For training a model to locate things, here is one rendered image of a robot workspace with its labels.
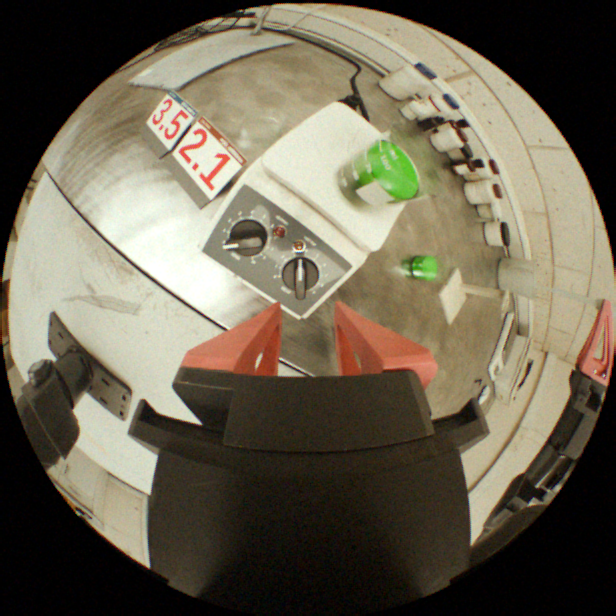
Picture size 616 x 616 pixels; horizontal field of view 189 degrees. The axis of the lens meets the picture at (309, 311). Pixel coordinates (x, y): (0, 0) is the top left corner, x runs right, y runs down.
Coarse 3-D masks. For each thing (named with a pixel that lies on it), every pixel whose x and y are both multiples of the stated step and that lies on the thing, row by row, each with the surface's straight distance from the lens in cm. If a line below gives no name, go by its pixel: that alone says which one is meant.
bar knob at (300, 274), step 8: (288, 264) 18; (296, 264) 17; (304, 264) 17; (312, 264) 18; (288, 272) 18; (296, 272) 17; (304, 272) 17; (312, 272) 18; (288, 280) 19; (296, 280) 17; (304, 280) 17; (312, 280) 19; (296, 288) 18; (304, 288) 18; (296, 296) 18; (304, 296) 18
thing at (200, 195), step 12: (180, 144) 27; (168, 168) 27; (180, 168) 26; (240, 168) 22; (180, 180) 25; (192, 180) 25; (228, 180) 22; (192, 192) 24; (204, 192) 24; (216, 192) 23; (204, 204) 24
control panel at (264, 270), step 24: (240, 192) 18; (240, 216) 18; (264, 216) 17; (288, 216) 17; (216, 240) 19; (288, 240) 18; (312, 240) 18; (240, 264) 19; (264, 264) 19; (336, 264) 19; (264, 288) 20; (288, 288) 20; (312, 288) 20
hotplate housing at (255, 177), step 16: (256, 160) 19; (256, 176) 18; (272, 192) 17; (288, 192) 17; (224, 208) 18; (288, 208) 17; (304, 208) 17; (304, 224) 17; (320, 224) 18; (336, 240) 18; (352, 240) 19; (352, 256) 19; (352, 272) 20; (256, 288) 20; (336, 288) 20
